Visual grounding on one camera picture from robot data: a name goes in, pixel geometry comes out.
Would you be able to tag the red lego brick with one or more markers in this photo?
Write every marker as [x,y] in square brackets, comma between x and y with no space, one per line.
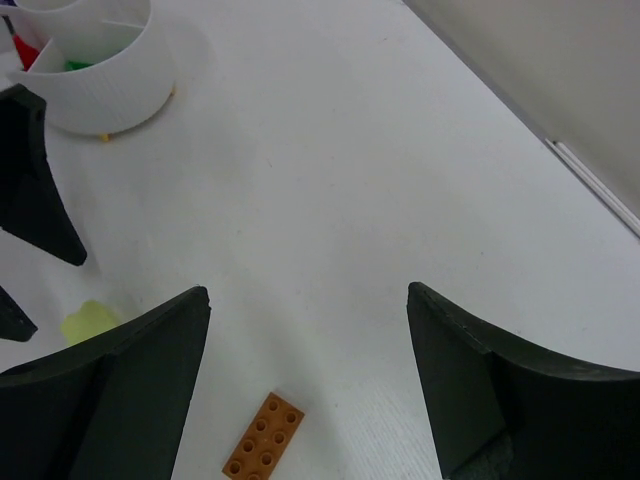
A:
[27,54]

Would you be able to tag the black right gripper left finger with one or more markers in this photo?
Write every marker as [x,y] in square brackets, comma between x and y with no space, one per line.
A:
[111,407]

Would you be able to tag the green square lego brick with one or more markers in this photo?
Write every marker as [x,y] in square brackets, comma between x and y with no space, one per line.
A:
[75,65]

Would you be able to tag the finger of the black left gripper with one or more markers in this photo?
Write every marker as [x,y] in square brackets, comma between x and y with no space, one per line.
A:
[31,207]
[15,325]

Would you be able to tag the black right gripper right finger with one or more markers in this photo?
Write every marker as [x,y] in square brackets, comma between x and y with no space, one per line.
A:
[502,407]

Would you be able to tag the white round divided container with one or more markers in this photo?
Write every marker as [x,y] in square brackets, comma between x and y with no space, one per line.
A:
[132,73]

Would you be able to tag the yellow lego brick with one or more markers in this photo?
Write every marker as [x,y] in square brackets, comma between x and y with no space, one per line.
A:
[91,319]

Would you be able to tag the orange lego brick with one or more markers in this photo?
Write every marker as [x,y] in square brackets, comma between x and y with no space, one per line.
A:
[264,442]

